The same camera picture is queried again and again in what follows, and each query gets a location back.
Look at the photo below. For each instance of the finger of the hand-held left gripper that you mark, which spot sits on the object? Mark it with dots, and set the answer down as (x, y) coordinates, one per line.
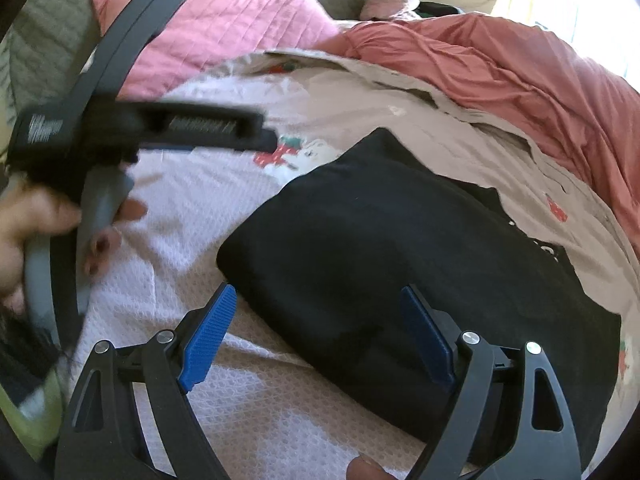
(210, 127)

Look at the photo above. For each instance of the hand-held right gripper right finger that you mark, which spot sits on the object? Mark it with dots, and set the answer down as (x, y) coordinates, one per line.
(429, 335)

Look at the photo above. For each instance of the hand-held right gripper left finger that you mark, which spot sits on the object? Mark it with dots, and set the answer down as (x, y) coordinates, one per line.
(210, 332)

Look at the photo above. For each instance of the black shirt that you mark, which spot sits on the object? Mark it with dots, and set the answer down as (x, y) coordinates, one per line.
(375, 235)

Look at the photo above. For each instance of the person's left hand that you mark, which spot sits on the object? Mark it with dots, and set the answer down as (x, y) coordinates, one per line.
(35, 220)

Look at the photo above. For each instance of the person's right hand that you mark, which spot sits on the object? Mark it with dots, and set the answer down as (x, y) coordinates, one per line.
(367, 470)

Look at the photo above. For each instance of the strawberry print blanket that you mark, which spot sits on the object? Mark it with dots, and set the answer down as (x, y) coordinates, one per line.
(175, 240)

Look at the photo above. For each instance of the pink quilted pillow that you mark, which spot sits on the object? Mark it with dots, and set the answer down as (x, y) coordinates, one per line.
(215, 25)

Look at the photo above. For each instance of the green clothing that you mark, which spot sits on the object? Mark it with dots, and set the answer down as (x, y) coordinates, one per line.
(30, 415)

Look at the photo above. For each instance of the small pink pillow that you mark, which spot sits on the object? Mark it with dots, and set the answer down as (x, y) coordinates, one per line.
(387, 0)

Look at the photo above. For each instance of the coral red duvet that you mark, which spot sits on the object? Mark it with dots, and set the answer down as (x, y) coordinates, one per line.
(500, 70)

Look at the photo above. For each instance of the bright window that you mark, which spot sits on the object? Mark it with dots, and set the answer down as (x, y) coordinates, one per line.
(575, 5)

